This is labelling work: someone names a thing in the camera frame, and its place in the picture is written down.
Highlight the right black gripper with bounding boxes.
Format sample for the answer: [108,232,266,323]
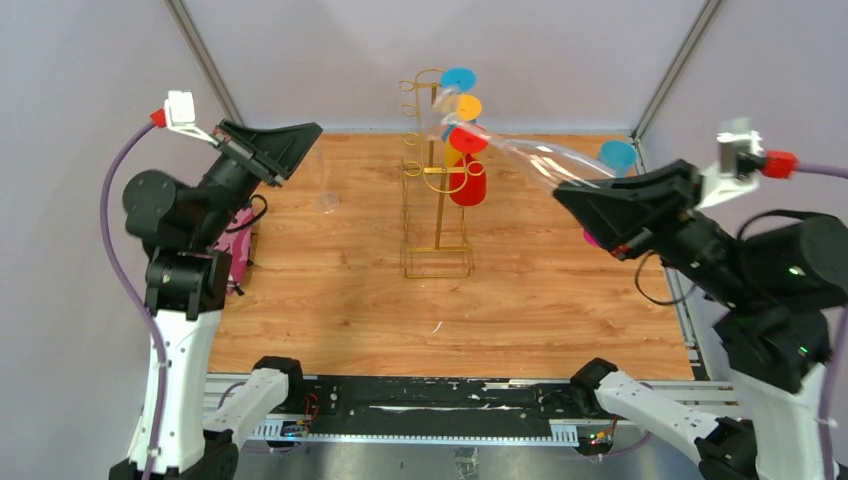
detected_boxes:
[548,151,754,301]

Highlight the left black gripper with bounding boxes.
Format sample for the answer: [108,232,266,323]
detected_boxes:
[196,115,323,242]

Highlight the pink wine glass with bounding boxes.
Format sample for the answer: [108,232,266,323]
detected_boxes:
[583,229,601,248]

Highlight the light blue wine glass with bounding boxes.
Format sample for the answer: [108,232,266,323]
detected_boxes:
[597,140,638,177]

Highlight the clear wine glass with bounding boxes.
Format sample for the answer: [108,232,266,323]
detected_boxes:
[312,142,340,214]
[421,88,616,192]

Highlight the red wine glass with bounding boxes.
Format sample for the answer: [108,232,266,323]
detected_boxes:
[448,127,488,207]

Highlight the yellow wine glass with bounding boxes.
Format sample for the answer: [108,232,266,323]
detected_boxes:
[442,93,483,167]

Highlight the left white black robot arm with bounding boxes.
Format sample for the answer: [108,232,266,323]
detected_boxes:
[109,120,322,479]

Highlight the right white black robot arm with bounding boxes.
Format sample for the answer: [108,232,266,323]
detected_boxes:
[552,160,847,479]

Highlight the pink camouflage cloth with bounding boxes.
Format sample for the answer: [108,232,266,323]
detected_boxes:
[214,207,255,295]

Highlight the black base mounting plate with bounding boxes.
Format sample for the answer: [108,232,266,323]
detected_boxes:
[276,375,613,439]

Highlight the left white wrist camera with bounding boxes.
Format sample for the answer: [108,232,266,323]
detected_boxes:
[163,90,219,147]

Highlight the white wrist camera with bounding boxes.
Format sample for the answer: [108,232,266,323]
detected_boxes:
[695,117,765,210]
[163,90,219,147]

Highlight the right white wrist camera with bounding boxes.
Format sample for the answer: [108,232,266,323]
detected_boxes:
[695,117,765,210]

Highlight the gold wire glass rack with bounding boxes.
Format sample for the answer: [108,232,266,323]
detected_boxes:
[399,68,474,280]

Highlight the aluminium frame rail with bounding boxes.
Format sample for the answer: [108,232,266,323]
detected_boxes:
[122,370,757,480]

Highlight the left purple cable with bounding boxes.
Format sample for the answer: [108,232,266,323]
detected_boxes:
[99,109,170,480]

